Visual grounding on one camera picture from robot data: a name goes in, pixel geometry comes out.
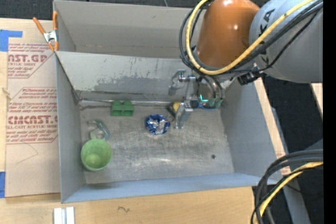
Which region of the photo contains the grey metal clip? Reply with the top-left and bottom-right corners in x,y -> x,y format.
87,119 -> 111,142

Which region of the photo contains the blue crumpled foil wrapper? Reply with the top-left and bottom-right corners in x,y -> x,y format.
144,113 -> 171,136

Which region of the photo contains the yellow and black small object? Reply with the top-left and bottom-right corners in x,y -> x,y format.
167,101 -> 182,114

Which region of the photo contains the green toy brick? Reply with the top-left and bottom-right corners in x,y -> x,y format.
110,99 -> 135,117

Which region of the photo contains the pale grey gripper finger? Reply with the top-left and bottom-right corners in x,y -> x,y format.
168,69 -> 188,96
174,102 -> 194,130

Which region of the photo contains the black cylinder on white bracket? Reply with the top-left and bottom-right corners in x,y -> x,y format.
222,70 -> 266,88

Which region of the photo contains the grey metal bin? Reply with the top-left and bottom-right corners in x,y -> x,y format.
52,0 -> 288,204

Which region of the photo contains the green plastic cup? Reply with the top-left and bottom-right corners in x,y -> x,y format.
80,138 -> 113,172

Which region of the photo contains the brown cardboard board, red print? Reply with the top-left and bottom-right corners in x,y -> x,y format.
0,17 -> 62,198

